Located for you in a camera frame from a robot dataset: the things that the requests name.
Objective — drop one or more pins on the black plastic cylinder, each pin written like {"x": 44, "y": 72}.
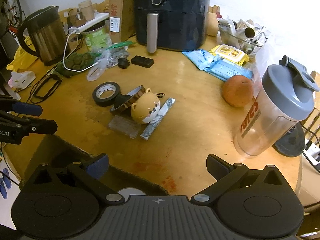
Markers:
{"x": 123, "y": 101}

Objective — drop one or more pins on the small black round part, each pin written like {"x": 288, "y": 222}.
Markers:
{"x": 123, "y": 63}

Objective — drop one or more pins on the steel electric kettle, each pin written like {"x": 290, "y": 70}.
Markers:
{"x": 47, "y": 40}

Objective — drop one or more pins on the yellow plastic bag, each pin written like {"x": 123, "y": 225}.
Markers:
{"x": 21, "y": 57}

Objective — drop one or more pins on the yellow wipes pack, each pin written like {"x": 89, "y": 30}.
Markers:
{"x": 230, "y": 53}

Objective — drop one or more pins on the black rectangular box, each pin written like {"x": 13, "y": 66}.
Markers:
{"x": 142, "y": 61}

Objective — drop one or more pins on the open brown cardboard box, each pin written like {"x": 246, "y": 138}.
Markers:
{"x": 42, "y": 150}

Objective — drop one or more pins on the orange round fruit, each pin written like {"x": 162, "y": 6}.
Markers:
{"x": 237, "y": 91}

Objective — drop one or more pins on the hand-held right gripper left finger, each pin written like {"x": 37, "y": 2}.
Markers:
{"x": 98, "y": 165}

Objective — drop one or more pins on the small white box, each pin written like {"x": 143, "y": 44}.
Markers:
{"x": 23, "y": 78}

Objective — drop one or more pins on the zip bag green seal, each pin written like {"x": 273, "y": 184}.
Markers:
{"x": 117, "y": 52}

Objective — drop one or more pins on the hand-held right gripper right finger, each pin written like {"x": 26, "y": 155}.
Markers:
{"x": 216, "y": 167}

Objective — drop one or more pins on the white power strip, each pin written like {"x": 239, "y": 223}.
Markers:
{"x": 87, "y": 23}

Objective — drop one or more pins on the black air fryer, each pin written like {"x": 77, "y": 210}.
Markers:
{"x": 175, "y": 17}

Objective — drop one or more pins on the black tape roll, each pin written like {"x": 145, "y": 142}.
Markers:
{"x": 106, "y": 100}

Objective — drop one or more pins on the clear plastic box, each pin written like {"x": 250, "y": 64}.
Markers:
{"x": 123, "y": 126}

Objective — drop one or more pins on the green label canister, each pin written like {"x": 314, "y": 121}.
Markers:
{"x": 96, "y": 38}

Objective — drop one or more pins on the brown paper cup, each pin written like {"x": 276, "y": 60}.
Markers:
{"x": 86, "y": 11}

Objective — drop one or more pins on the tall cardboard box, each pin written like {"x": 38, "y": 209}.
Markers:
{"x": 120, "y": 10}

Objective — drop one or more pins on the white socket strip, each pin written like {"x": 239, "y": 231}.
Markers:
{"x": 312, "y": 156}

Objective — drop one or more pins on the blue wipes pack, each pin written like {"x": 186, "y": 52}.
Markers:
{"x": 230, "y": 70}
{"x": 197, "y": 57}

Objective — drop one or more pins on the green mesh bag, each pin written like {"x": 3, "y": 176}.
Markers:
{"x": 75, "y": 61}

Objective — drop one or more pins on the glass bowl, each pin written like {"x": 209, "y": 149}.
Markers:
{"x": 230, "y": 38}

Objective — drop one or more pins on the bicycle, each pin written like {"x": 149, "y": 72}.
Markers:
{"x": 13, "y": 7}

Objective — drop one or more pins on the white plastic bag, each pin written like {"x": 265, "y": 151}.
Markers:
{"x": 265, "y": 57}

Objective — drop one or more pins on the amber tape roll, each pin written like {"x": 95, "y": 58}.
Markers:
{"x": 135, "y": 93}

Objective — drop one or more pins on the tan dog-shaped case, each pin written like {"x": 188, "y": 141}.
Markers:
{"x": 145, "y": 110}

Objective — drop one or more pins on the black appliance base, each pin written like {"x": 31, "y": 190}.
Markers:
{"x": 292, "y": 142}

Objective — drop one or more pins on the marble-patterned stick pack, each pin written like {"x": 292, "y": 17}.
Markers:
{"x": 157, "y": 118}

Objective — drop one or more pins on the blue slipper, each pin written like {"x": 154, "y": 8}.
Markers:
{"x": 2, "y": 191}
{"x": 6, "y": 178}

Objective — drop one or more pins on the clear plastic bag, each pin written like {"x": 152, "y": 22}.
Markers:
{"x": 98, "y": 67}

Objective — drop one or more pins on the clear shaker bottle grey lid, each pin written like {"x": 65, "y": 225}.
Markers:
{"x": 270, "y": 115}

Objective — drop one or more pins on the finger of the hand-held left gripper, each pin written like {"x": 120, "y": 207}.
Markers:
{"x": 27, "y": 109}
{"x": 40, "y": 125}

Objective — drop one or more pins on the brown tube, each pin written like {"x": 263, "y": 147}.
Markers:
{"x": 250, "y": 32}

